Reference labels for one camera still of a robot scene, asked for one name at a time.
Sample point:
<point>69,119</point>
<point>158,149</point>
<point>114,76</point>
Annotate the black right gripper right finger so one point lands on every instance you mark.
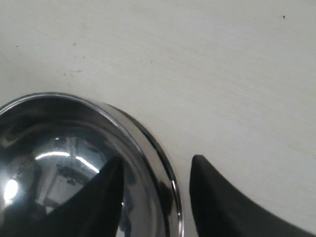
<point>221,210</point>

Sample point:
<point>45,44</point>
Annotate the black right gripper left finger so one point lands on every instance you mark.
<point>94,211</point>

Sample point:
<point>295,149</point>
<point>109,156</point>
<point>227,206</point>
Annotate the smooth stainless steel bowl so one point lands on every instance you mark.
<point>54,144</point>

